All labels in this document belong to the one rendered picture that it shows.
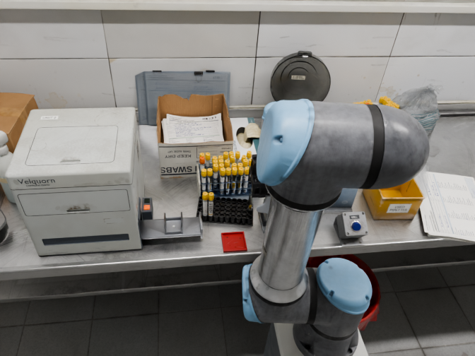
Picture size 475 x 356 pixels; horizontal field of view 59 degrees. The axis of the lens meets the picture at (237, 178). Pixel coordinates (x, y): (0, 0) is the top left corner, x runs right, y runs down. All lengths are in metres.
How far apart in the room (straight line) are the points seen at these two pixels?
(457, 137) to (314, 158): 1.41
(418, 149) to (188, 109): 1.12
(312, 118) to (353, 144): 0.06
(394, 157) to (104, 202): 0.74
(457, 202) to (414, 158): 0.99
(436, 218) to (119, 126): 1.00
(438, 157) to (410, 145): 1.18
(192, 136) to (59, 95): 0.51
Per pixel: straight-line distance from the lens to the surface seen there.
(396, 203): 1.36
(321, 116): 0.54
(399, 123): 0.57
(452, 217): 1.49
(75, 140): 1.12
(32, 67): 1.64
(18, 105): 1.54
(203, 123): 1.55
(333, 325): 0.93
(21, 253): 1.30
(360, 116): 0.55
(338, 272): 0.90
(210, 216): 1.26
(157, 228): 1.21
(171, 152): 1.34
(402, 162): 0.56
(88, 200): 1.08
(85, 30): 1.54
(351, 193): 1.34
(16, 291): 2.01
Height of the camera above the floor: 1.83
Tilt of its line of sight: 42 degrees down
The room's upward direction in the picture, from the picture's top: 5 degrees clockwise
